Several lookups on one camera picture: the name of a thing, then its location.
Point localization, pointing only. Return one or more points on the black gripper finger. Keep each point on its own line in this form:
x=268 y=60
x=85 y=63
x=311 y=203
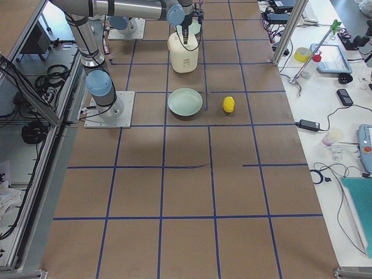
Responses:
x=185 y=39

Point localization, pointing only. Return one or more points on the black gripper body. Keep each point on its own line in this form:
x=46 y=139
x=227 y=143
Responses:
x=186 y=21

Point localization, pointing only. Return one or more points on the white rice cooker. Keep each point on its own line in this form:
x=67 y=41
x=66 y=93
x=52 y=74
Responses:
x=184 y=58

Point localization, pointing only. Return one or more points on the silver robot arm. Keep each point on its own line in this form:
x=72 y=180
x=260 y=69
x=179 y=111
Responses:
x=77 y=14
x=124 y=25

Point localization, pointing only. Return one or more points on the far light green plate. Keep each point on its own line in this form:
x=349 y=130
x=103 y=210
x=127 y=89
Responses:
x=195 y=28

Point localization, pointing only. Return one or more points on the light green plate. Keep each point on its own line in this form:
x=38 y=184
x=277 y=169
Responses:
x=195 y=28
x=185 y=102

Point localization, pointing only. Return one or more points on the near light green plate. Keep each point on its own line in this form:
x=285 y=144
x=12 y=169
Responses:
x=185 y=102

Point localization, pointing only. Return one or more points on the yellow toy potato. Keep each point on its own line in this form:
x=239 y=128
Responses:
x=228 y=104

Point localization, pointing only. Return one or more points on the black power brick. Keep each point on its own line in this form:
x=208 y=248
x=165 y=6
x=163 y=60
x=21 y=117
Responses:
x=274 y=18

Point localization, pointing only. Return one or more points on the metal rod stand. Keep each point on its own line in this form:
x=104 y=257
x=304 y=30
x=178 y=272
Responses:
x=294 y=81

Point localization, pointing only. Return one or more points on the yellow tape roll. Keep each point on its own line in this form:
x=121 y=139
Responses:
x=302 y=54

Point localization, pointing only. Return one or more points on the red capped bottle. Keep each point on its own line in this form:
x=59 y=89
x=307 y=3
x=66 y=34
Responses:
x=311 y=67

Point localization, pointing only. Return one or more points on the black power adapter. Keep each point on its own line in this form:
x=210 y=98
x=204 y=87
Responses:
x=308 y=125

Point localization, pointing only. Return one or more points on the blue teach pendant tablet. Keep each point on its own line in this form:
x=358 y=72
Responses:
x=333 y=60

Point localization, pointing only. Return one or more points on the black phone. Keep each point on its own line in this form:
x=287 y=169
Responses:
x=344 y=97

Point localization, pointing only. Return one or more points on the white plastic cup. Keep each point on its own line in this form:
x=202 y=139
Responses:
x=333 y=136

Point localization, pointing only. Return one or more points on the teal cutting mat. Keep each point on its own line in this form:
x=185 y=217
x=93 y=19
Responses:
x=360 y=191

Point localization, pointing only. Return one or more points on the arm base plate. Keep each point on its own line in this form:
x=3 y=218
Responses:
x=114 y=35
x=119 y=115

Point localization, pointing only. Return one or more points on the aluminium frame post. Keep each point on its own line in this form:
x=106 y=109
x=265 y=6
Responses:
x=288 y=31

